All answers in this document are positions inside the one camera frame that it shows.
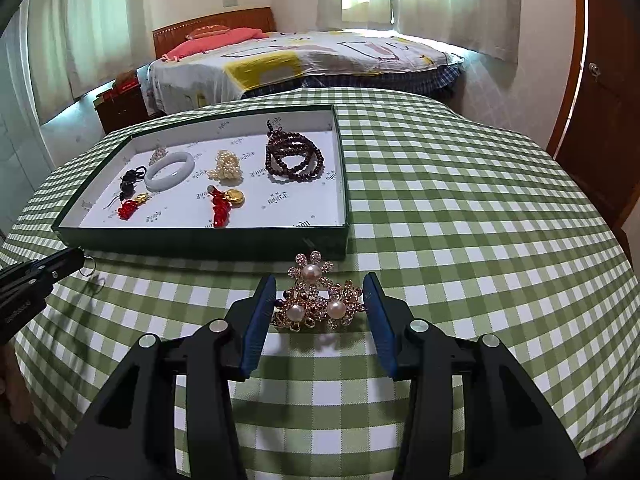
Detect dark wooden nightstand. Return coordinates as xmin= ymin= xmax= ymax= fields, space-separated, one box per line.
xmin=93 ymin=84 xmax=149 ymax=134

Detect white curtain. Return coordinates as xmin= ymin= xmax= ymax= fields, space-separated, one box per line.
xmin=27 ymin=0 xmax=154 ymax=124
xmin=317 ymin=0 xmax=521 ymax=63

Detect left white curtain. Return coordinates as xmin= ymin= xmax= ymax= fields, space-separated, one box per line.
xmin=27 ymin=0 xmax=154 ymax=124

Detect pink pillow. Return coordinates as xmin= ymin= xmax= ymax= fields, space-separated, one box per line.
xmin=160 ymin=27 xmax=268 ymax=62

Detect small red tassel charm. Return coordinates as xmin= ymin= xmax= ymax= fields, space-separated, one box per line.
xmin=117 ymin=193 xmax=151 ymax=220

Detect cream pearl necklace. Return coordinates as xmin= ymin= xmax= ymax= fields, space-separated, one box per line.
xmin=206 ymin=148 xmax=245 ymax=183

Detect black cord bracelet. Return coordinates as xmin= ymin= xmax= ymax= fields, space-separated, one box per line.
xmin=118 ymin=164 xmax=149 ymax=202

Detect dark red bead necklace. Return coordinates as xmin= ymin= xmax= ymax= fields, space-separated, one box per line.
xmin=263 ymin=119 xmax=326 ymax=184

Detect left human hand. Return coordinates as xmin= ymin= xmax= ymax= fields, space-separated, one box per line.
xmin=1 ymin=342 xmax=43 ymax=460

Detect bed with patterned sheet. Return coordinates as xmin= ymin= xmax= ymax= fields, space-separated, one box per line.
xmin=143 ymin=30 xmax=463 ymax=115

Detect green white jewelry tray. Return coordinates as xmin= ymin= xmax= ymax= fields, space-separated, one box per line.
xmin=52 ymin=105 xmax=349 ymax=261

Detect brown wooden door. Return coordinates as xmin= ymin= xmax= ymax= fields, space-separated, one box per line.
xmin=547 ymin=0 xmax=639 ymax=231

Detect white jade bangle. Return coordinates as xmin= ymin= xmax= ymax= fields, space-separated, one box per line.
xmin=144 ymin=152 xmax=195 ymax=193

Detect wooden headboard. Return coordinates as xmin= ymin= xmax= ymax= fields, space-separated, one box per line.
xmin=153 ymin=6 xmax=277 ymax=58

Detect red tassel gold charm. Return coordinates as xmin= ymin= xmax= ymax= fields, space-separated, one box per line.
xmin=207 ymin=185 xmax=245 ymax=229

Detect right white curtain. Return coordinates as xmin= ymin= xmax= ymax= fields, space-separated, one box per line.
xmin=317 ymin=0 xmax=521 ymax=63

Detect red patterned cushion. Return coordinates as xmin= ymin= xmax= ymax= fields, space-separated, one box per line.
xmin=186 ymin=24 xmax=230 ymax=40

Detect glass sliding wardrobe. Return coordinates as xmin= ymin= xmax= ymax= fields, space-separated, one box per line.
xmin=1 ymin=3 xmax=54 ymax=235

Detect red boxes on nightstand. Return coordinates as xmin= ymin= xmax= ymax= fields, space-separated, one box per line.
xmin=94 ymin=70 xmax=140 ymax=105

